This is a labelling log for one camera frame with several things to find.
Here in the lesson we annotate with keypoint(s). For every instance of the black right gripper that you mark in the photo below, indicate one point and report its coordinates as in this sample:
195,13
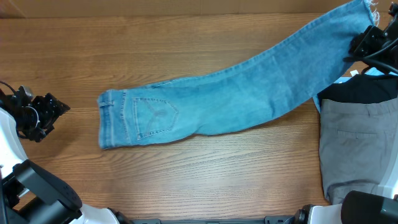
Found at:
357,45

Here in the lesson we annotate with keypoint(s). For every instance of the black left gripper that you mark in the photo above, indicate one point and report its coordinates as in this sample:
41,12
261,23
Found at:
51,109

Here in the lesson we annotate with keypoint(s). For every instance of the light blue denim jeans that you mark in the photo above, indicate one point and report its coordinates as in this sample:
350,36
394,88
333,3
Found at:
247,94

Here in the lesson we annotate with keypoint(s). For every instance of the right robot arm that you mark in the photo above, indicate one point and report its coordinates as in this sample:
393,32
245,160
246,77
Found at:
356,84

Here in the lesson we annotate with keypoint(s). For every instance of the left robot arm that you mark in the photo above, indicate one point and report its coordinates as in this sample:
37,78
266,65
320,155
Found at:
29,193

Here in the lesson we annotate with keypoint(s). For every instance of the black folded garment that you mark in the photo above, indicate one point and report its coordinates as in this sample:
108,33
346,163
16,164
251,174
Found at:
360,88

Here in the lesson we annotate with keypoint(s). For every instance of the grey folded trousers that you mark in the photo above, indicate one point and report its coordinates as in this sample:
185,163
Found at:
358,147

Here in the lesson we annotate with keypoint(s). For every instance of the black base frame bar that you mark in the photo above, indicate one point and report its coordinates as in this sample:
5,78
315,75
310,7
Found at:
266,220

